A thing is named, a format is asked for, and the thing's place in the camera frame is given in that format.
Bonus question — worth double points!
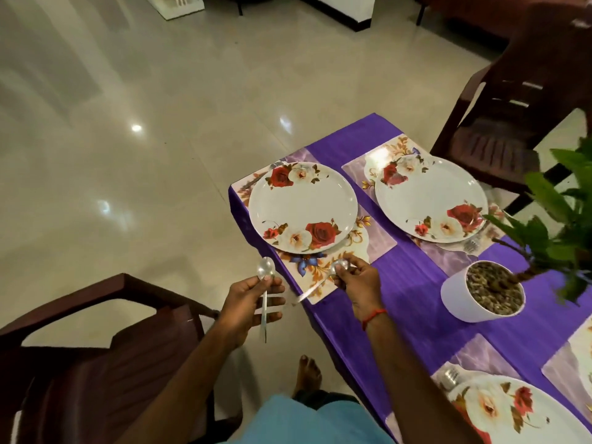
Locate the person's right hand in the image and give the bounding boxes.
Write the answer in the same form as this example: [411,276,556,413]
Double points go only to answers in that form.
[331,253,386,322]

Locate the person's left hand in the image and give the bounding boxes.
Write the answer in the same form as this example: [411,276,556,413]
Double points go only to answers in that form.
[215,273,288,350]

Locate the steel spoon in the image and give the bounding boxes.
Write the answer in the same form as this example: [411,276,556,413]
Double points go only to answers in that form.
[256,257,277,344]
[294,260,351,306]

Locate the white floral plate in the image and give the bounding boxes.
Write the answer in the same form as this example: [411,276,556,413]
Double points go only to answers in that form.
[374,154,490,244]
[248,162,360,255]
[446,372,592,444]

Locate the person's left forearm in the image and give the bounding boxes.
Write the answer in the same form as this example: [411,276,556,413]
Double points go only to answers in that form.
[115,330,244,444]

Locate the person's right forearm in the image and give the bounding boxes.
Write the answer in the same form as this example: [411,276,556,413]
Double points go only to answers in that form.
[363,311,482,444]

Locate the purple tablecloth table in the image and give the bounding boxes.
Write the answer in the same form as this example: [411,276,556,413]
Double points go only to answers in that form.
[226,112,592,444]

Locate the person's left foot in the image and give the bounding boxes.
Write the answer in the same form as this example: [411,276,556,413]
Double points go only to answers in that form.
[294,354,323,396]

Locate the person's dark trousers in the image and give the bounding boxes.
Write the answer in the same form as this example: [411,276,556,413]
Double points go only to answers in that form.
[296,388,357,409]

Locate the person's teal t-shirt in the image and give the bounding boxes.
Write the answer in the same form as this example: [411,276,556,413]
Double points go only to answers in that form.
[226,395,394,444]

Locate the red wrist thread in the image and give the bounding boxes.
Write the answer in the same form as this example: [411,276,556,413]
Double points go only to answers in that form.
[360,308,389,330]

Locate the green plant in white pot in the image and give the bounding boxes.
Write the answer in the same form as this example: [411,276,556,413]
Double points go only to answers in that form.
[440,110,592,324]

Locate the brown plastic chair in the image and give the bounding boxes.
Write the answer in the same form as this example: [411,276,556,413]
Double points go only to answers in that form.
[0,273,244,444]
[430,4,592,213]

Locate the red-brown sofa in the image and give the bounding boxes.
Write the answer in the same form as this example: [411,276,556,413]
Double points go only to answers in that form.
[414,0,592,41]

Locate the white small table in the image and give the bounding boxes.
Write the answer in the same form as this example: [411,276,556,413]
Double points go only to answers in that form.
[143,0,207,21]

